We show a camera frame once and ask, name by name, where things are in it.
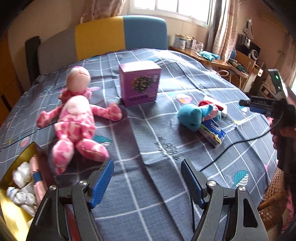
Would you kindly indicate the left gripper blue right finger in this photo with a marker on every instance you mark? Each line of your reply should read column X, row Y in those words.
column 196, row 183

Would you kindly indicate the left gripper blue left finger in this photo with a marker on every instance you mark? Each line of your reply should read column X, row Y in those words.
column 99, row 181

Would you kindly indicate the white sponge block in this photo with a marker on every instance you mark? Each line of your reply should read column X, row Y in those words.
column 225, row 111

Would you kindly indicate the pink socks blue band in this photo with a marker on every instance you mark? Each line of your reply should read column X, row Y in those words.
column 39, row 187

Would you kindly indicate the blue elephant plush toy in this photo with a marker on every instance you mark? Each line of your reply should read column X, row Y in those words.
column 192, row 116

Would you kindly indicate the red christmas sock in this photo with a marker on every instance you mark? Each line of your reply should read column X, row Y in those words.
column 207, row 102

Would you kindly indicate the white fluffy sock ball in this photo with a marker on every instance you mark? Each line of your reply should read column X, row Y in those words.
column 21, row 176

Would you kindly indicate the person right hand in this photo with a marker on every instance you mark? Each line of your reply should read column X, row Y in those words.
column 283, row 132

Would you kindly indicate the white desk fan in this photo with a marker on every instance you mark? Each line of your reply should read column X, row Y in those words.
column 253, row 55

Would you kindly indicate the pink giraffe plush toy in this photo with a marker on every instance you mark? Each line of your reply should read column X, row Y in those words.
column 75, row 127

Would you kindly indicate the grey plaid bed sheet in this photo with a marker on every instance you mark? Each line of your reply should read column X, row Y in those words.
column 147, row 198

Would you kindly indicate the teal plush on desk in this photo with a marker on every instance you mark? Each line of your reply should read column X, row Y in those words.
column 209, row 56

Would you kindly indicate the pink patterned curtain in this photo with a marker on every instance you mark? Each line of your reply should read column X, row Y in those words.
column 223, row 24

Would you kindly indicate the gold tin box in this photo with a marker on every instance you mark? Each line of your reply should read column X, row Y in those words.
column 15, row 219

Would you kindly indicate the purple cardboard box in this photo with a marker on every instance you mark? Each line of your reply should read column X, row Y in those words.
column 139, row 82

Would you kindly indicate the milk powder can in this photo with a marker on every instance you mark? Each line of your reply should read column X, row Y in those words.
column 180, row 41

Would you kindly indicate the grey yellow blue headboard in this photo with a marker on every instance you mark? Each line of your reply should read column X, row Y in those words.
column 100, row 37

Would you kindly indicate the black rolled mat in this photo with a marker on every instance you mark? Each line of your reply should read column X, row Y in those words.
column 31, row 52

